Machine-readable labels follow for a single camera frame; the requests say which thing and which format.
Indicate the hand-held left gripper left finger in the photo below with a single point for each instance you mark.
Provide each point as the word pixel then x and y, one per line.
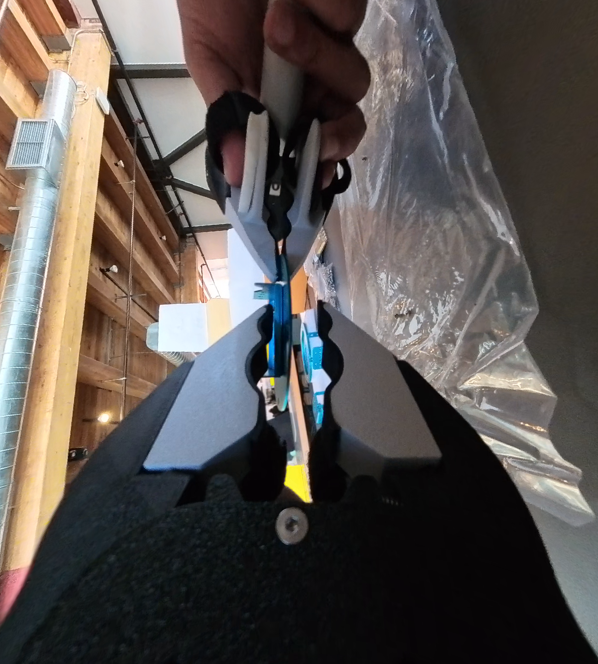
pixel 205 410

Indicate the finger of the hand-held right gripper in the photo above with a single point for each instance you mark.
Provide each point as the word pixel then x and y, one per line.
pixel 252 228
pixel 304 233

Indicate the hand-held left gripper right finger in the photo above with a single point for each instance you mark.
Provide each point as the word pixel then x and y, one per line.
pixel 382 410

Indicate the blue metal plate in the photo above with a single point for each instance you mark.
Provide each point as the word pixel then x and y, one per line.
pixel 280 332

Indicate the person's right hand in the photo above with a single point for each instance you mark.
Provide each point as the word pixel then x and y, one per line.
pixel 226 46

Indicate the small bag of screws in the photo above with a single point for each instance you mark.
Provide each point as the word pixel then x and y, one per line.
pixel 325 277

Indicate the white box unit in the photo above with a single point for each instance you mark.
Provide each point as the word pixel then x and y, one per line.
pixel 185 327

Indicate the clear plastic bag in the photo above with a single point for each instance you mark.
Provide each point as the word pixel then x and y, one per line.
pixel 434 207

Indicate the wooden column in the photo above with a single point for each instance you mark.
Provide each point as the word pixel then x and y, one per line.
pixel 65 311

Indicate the white vent grille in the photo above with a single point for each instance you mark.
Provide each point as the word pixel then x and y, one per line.
pixel 31 145

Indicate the blue metal bracket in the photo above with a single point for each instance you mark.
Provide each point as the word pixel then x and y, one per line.
pixel 315 359

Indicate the silver ventilation duct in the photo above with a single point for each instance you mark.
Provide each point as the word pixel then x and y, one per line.
pixel 18 311

